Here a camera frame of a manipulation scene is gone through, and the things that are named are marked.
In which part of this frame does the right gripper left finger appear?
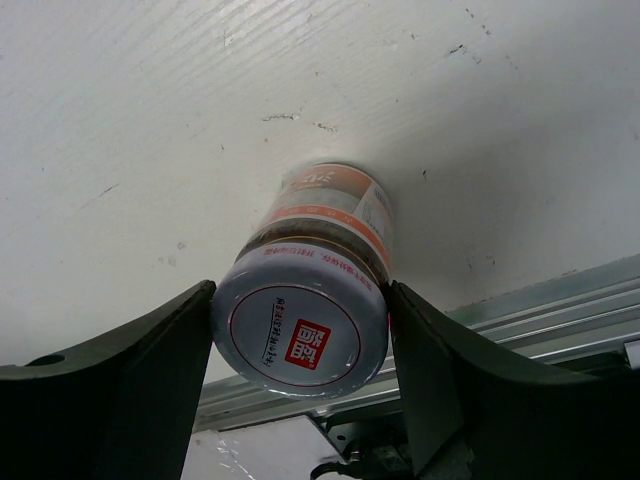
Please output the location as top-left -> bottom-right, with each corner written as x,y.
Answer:
1,280 -> 215,479

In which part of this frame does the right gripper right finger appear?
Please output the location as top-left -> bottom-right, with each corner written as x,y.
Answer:
385,283 -> 639,479

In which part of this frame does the grey lid spice jar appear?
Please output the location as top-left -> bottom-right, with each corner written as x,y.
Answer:
210,161 -> 394,398

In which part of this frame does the aluminium table front rail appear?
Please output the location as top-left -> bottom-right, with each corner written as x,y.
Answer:
194,257 -> 639,431

